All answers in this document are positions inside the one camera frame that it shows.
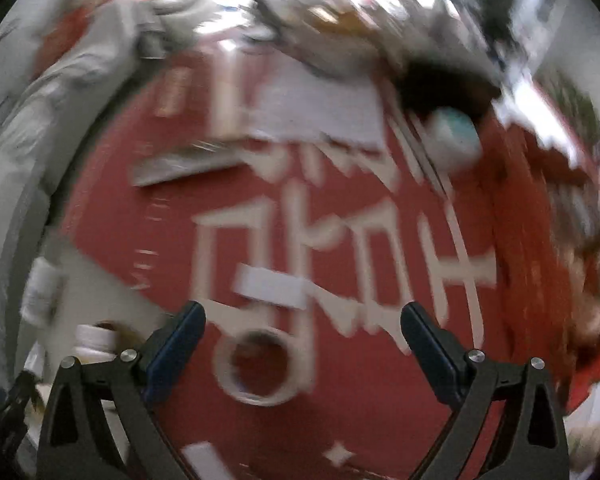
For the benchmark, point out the round red table mat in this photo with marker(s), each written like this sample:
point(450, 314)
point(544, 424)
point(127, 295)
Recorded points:
point(370, 425)

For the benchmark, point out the flat red cardboard box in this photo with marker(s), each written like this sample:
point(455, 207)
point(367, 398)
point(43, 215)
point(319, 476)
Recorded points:
point(180, 160)

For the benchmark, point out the light grey covered sofa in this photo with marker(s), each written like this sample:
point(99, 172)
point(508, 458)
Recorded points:
point(40, 125)

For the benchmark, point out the open red gift box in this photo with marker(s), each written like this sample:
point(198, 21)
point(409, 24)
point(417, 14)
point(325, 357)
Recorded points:
point(540, 270)

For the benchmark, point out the white jar teal lid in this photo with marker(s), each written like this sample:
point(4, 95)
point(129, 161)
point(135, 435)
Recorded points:
point(452, 137)

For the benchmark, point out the white paper sheet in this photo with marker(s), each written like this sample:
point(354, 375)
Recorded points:
point(320, 105)

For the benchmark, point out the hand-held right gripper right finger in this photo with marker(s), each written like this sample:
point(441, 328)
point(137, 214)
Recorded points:
point(432, 355)

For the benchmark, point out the large beige tape roll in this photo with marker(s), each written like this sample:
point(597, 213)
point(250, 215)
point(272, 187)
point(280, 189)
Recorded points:
point(225, 375)

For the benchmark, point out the thick white block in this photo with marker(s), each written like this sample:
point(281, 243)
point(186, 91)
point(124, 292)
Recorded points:
point(270, 287)

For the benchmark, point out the yellow label pill bottle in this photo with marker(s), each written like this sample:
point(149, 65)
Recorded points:
point(95, 342)

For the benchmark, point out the white stick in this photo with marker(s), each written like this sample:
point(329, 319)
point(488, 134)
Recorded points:
point(420, 145)

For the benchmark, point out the dark brown box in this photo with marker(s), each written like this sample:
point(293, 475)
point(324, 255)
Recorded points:
point(450, 85)

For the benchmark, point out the red cushion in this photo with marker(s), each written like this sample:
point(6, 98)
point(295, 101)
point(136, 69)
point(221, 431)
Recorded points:
point(65, 35)

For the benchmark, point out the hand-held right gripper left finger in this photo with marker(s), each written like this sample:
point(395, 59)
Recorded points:
point(175, 350)

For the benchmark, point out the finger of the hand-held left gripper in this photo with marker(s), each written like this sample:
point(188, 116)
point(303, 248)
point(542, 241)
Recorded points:
point(22, 390)

